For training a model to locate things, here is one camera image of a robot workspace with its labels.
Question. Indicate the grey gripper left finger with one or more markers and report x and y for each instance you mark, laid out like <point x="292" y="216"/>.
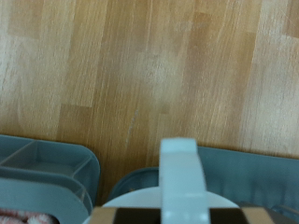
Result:
<point x="134" y="216"/>

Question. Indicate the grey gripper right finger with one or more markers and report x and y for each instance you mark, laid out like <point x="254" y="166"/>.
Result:
<point x="236" y="216"/>

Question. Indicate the white mug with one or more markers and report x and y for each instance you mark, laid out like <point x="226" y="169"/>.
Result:
<point x="180" y="174"/>

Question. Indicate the dark grey cutlery holder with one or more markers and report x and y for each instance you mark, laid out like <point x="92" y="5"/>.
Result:
<point x="249" y="177"/>

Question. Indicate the grey plastic crate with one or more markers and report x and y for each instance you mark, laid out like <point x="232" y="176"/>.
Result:
<point x="46" y="183"/>

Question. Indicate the pink checkered towel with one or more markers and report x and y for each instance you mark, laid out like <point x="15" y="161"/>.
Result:
<point x="21" y="217"/>

